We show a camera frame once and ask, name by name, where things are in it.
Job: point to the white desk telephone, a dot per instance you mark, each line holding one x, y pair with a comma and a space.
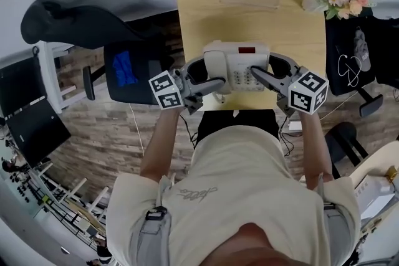
232, 62

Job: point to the white power adapter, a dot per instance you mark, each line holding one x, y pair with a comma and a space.
294, 126

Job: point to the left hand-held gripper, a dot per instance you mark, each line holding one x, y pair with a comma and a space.
165, 88

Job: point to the white side desk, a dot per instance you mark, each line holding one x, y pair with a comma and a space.
377, 183

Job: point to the white stool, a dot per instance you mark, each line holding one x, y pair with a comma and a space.
51, 71

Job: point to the person's right forearm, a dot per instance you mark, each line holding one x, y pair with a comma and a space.
315, 149

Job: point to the black shorts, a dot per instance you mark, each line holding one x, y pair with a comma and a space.
218, 124

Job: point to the black high-back office chair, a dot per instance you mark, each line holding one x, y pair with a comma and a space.
87, 25

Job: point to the grey cap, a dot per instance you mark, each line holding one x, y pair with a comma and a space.
361, 50

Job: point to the person's left forearm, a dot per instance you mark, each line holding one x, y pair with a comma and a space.
160, 146

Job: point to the black armchair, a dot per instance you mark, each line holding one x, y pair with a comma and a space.
383, 50

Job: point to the light wooden table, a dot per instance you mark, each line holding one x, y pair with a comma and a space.
249, 25

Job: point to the blue cloth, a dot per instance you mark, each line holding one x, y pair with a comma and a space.
124, 68

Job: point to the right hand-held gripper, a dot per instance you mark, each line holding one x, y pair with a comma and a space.
307, 93

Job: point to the cream t-shirt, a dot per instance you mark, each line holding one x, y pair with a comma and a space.
230, 171

